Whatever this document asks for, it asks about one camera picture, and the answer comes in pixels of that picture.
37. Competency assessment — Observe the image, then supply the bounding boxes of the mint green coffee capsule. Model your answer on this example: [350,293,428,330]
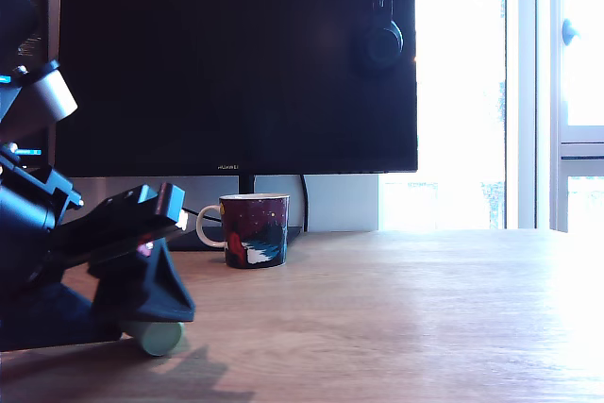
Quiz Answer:
[121,320,186,358]

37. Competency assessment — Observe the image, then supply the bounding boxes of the dark night-scene printed mug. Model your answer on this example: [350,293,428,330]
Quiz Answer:
[194,193,291,270]

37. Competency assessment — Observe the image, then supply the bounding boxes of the large black monitor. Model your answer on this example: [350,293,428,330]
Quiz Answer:
[53,0,420,179]

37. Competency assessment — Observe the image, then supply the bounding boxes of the black headphones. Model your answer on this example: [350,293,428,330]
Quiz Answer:
[351,0,406,76]

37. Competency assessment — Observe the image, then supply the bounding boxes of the black monitor power cable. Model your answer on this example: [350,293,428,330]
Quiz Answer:
[298,174,310,233]

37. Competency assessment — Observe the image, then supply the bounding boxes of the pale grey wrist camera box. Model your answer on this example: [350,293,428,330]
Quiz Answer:
[16,59,79,133]

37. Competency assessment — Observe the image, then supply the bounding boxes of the white window frame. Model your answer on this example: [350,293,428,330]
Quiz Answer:
[504,0,604,234]

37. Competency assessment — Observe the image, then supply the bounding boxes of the grey window handle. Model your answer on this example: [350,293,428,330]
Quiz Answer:
[560,19,580,48]

